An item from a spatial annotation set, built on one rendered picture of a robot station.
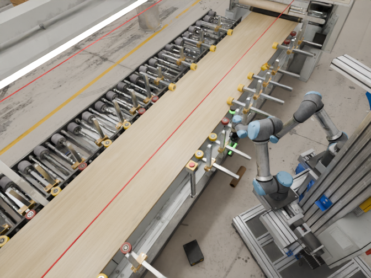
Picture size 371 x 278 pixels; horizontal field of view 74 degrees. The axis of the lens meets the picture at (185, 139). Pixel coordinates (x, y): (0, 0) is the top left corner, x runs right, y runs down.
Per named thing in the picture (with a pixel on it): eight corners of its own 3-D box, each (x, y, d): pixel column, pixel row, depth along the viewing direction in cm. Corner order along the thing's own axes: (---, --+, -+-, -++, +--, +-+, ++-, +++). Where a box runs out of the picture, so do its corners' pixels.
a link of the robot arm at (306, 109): (316, 117, 168) (276, 146, 210) (320, 107, 173) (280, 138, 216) (301, 107, 169) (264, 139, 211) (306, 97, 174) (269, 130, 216)
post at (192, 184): (196, 194, 226) (196, 169, 190) (194, 198, 223) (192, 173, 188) (192, 192, 228) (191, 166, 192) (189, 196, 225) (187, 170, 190)
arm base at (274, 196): (291, 195, 185) (296, 189, 177) (276, 204, 181) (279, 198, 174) (278, 180, 194) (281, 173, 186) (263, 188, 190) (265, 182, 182)
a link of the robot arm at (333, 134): (332, 154, 197) (296, 103, 182) (336, 142, 204) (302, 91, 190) (348, 153, 187) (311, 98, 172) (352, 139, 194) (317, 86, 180)
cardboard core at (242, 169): (246, 167, 312) (235, 185, 297) (245, 171, 318) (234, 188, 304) (240, 165, 315) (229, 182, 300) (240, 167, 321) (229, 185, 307)
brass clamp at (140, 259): (148, 257, 184) (147, 256, 180) (136, 274, 177) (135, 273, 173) (142, 252, 186) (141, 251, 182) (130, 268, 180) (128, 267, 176)
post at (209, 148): (210, 174, 239) (212, 144, 201) (208, 176, 237) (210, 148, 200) (207, 172, 240) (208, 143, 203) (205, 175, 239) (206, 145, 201)
